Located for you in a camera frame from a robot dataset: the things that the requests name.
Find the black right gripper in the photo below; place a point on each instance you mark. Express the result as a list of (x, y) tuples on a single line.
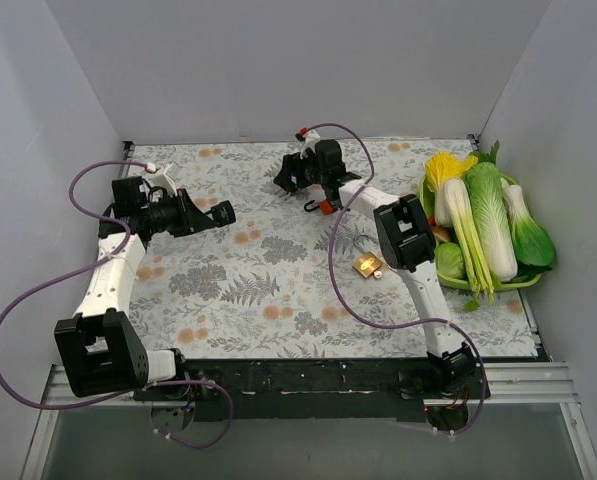
[(298, 167)]

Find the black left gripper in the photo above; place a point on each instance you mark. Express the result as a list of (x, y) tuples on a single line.
[(188, 211)]

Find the orange black padlock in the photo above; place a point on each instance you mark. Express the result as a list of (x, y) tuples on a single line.
[(325, 207)]

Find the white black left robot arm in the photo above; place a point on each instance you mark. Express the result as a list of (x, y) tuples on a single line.
[(99, 348)]

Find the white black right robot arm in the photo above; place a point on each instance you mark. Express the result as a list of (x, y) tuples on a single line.
[(407, 244)]

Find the large brass padlock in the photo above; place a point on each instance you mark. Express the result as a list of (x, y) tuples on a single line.
[(368, 265)]

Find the yellow-leaf napa cabbage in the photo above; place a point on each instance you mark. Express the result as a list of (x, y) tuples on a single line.
[(444, 174)]

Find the round green cabbage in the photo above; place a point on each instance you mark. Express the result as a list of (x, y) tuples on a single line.
[(450, 261)]

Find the green celery stalks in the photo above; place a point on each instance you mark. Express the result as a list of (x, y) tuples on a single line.
[(478, 273)]

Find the green napa cabbage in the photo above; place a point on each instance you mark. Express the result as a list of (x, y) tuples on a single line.
[(484, 186)]

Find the bok choy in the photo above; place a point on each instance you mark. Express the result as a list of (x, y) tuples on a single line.
[(531, 242)]

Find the green plastic basket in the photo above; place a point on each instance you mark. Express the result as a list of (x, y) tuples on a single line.
[(527, 275)]

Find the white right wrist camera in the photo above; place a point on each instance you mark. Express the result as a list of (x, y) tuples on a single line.
[(307, 139)]

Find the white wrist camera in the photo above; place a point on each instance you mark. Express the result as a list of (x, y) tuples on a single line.
[(307, 139), (164, 177)]

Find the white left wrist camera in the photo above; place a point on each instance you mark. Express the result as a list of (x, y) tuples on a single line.
[(164, 177)]

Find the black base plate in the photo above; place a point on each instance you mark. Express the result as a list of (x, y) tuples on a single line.
[(308, 388)]

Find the aluminium frame rail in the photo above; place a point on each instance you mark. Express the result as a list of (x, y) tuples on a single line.
[(311, 419)]

